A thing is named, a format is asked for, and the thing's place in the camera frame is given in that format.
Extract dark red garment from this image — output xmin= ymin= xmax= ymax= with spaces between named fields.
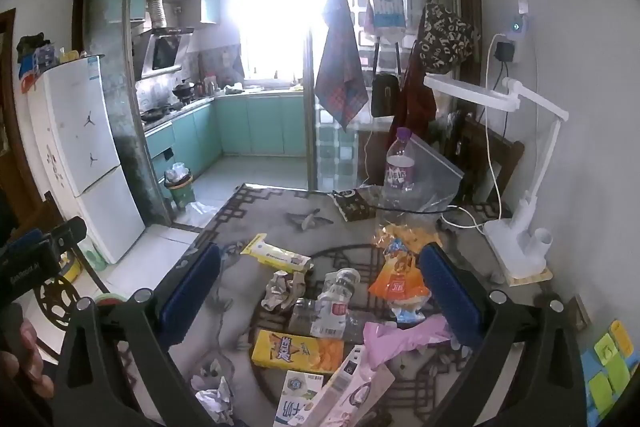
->
xmin=390 ymin=39 xmax=437 ymax=142

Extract crushed clear plastic bottle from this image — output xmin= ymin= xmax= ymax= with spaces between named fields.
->
xmin=292 ymin=268 xmax=362 ymax=339

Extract person's left hand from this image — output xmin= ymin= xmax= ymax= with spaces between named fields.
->
xmin=0 ymin=319 xmax=55 ymax=403

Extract wooden lamp coaster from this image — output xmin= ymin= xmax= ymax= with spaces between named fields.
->
xmin=505 ymin=267 xmax=554 ymax=286

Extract white night light plug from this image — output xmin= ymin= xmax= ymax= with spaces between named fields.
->
xmin=507 ymin=0 xmax=531 ymax=36

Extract white cable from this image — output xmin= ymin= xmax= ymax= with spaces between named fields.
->
xmin=440 ymin=32 xmax=516 ymax=239

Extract pink white slim box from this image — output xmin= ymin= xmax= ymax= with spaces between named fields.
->
xmin=310 ymin=344 xmax=396 ymax=427

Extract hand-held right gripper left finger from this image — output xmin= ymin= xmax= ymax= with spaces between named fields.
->
xmin=52 ymin=243 xmax=236 ymax=427

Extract yellow white long box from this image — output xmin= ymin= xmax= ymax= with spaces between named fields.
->
xmin=240 ymin=233 xmax=314 ymax=272

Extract plaid hanging cloth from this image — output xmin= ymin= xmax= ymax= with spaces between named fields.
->
xmin=314 ymin=0 xmax=370 ymax=132

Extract orange snack packet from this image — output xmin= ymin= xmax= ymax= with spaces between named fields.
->
xmin=369 ymin=237 xmax=432 ymax=323

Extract clear zip bag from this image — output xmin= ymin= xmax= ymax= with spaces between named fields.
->
xmin=379 ymin=134 xmax=466 ymax=214

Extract clear bag of orange snacks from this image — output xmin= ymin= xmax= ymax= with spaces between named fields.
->
xmin=372 ymin=212 xmax=444 ymax=254

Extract black shoulder bag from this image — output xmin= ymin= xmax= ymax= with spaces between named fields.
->
xmin=371 ymin=39 xmax=401 ymax=118

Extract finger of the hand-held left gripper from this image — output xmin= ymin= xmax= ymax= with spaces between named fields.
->
xmin=0 ymin=216 xmax=87 ymax=259

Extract dark cloth bundle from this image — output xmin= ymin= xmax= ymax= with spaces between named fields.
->
xmin=16 ymin=33 xmax=49 ymax=58

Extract white blue milk carton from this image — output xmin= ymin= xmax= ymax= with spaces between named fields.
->
xmin=274 ymin=369 xmax=326 ymax=427

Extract teal base cabinets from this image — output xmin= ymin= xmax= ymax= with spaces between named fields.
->
xmin=145 ymin=91 xmax=307 ymax=182

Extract white refrigerator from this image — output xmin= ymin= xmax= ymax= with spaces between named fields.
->
xmin=27 ymin=56 xmax=147 ymax=264

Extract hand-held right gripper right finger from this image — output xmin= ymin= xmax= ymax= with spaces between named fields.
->
xmin=419 ymin=243 xmax=588 ymax=427

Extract carved wooden chair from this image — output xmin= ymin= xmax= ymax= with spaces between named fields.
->
xmin=30 ymin=192 xmax=127 ymax=358

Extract yellow orange cardboard box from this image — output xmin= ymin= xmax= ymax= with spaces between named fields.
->
xmin=251 ymin=329 xmax=346 ymax=375

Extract cartoon face hanging bag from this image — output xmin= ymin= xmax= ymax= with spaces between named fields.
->
xmin=367 ymin=0 xmax=407 ymax=32

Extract letter print hat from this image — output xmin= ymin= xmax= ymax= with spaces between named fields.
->
xmin=417 ymin=2 xmax=476 ymax=75

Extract steel range hood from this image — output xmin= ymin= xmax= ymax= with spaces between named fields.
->
xmin=141 ymin=0 xmax=196 ymax=81

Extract black patterned flat box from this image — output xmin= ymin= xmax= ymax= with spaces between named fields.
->
xmin=332 ymin=188 xmax=379 ymax=222

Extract green kitchen waste bin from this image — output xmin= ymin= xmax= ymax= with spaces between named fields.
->
xmin=164 ymin=163 xmax=196 ymax=209

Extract green plastic bottle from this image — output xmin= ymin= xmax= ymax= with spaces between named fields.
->
xmin=80 ymin=237 xmax=109 ymax=271

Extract pink plastic bag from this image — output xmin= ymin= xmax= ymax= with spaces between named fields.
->
xmin=362 ymin=313 xmax=453 ymax=369

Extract crumpled grey paper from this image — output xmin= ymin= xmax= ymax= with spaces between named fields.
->
xmin=261 ymin=270 xmax=307 ymax=312

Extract crumpled white tissue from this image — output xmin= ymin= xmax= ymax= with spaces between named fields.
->
xmin=190 ymin=359 xmax=236 ymax=427

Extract dark wooden chair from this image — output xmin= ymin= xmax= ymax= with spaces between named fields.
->
xmin=450 ymin=114 xmax=526 ymax=205

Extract purple label water bottle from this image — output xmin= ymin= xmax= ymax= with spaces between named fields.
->
xmin=384 ymin=128 xmax=417 ymax=208

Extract white desk lamp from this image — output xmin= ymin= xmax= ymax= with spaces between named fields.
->
xmin=424 ymin=74 xmax=571 ymax=280

